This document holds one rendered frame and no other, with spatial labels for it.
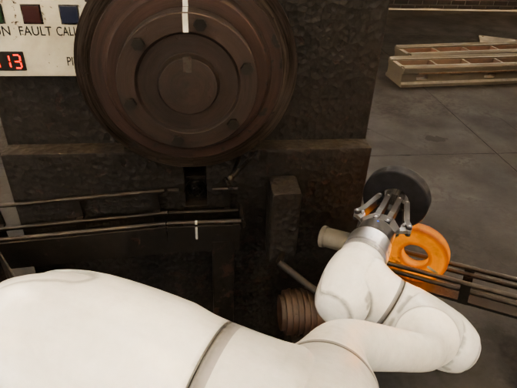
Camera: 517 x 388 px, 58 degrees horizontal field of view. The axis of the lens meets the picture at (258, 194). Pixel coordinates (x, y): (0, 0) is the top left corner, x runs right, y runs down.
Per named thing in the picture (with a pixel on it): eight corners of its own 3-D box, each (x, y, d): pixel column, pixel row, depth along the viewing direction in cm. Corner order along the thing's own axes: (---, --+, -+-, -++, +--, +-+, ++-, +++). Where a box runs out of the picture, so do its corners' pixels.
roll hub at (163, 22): (127, 139, 103) (110, 5, 88) (254, 137, 106) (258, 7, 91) (124, 152, 99) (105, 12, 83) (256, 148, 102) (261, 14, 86)
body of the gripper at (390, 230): (348, 249, 99) (362, 225, 105) (388, 263, 96) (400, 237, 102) (353, 222, 94) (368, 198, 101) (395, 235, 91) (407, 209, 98)
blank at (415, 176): (369, 158, 111) (365, 165, 108) (437, 173, 104) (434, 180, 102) (363, 211, 120) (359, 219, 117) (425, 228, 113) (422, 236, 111)
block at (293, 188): (263, 241, 141) (267, 172, 128) (289, 240, 142) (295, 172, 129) (268, 265, 132) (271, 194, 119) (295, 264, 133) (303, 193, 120)
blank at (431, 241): (375, 247, 122) (370, 254, 120) (410, 210, 112) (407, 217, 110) (424, 285, 120) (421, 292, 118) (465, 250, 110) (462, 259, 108)
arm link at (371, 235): (381, 284, 92) (389, 265, 96) (389, 249, 87) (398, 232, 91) (337, 268, 95) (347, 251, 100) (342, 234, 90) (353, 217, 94)
